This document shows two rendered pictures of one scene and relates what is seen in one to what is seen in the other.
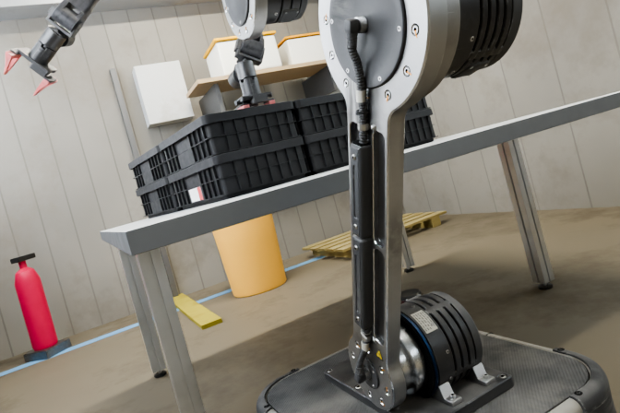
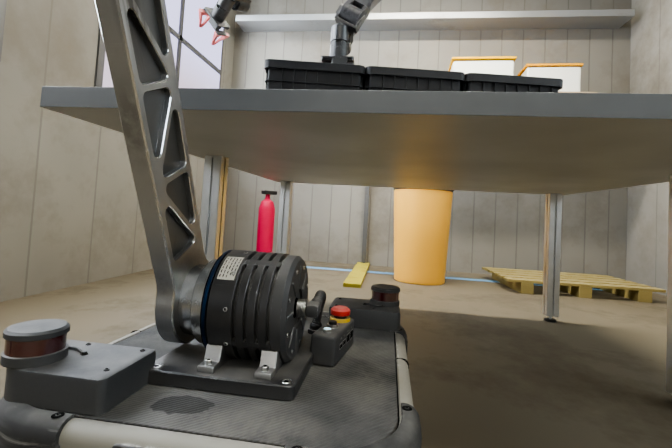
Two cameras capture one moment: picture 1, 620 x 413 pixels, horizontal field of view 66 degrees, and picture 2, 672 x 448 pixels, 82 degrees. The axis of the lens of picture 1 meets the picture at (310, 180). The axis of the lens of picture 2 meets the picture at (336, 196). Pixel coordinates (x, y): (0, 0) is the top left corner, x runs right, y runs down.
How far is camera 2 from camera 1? 0.77 m
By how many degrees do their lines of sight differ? 34
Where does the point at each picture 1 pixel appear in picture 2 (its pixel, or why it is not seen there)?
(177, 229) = (77, 96)
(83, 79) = not seen: hidden behind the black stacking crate
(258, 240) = (425, 237)
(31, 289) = (266, 214)
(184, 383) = not seen: hidden behind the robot
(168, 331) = (205, 234)
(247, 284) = (404, 271)
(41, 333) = (262, 246)
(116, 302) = (321, 249)
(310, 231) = (501, 257)
